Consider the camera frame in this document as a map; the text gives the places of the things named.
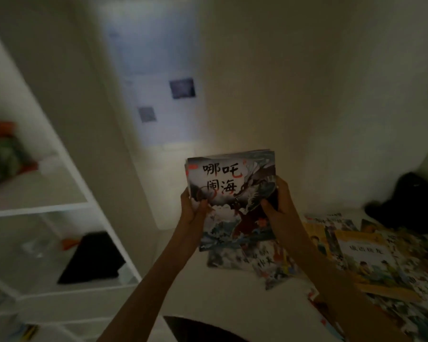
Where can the person's right hand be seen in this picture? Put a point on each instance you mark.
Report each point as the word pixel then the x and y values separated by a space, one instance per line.
pixel 287 224

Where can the person's left hand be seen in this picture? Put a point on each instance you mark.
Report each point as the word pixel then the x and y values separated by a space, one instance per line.
pixel 192 220

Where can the pile of books and magazines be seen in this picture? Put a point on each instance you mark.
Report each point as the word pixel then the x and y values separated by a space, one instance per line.
pixel 378 260

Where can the person's right forearm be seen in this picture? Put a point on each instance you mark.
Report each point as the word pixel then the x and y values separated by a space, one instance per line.
pixel 346 295

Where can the orange paper piece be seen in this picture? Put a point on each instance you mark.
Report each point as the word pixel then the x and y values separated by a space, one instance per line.
pixel 70 243

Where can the person's dark clothing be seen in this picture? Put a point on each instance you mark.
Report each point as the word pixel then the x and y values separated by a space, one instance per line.
pixel 199 331

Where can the colourful stationery bundle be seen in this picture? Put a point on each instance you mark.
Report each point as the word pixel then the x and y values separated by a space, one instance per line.
pixel 3 160

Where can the white bookshelf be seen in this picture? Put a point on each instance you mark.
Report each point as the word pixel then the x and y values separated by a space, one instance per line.
pixel 39 210

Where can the person's left forearm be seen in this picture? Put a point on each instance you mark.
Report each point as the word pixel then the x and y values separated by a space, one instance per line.
pixel 149 295

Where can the white paper sheet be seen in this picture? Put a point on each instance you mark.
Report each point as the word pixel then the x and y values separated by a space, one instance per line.
pixel 157 49

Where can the ink-painted dragon picture book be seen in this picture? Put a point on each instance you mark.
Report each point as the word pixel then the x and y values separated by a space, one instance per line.
pixel 232 174

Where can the black cloth object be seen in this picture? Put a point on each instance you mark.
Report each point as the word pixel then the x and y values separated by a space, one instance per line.
pixel 410 203

